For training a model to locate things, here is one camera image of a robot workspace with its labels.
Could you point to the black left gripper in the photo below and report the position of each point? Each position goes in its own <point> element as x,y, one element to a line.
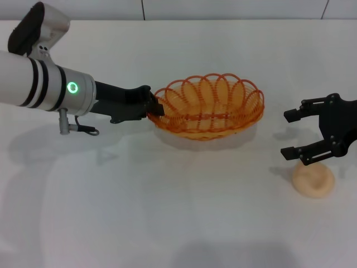
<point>122,102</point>

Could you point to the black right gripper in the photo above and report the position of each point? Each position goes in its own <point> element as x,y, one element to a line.
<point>340,125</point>

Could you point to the round beige bread bun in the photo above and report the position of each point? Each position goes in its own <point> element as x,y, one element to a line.
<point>312,181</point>

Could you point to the orange woven plastic basket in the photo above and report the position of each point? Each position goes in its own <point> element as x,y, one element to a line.
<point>209,117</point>

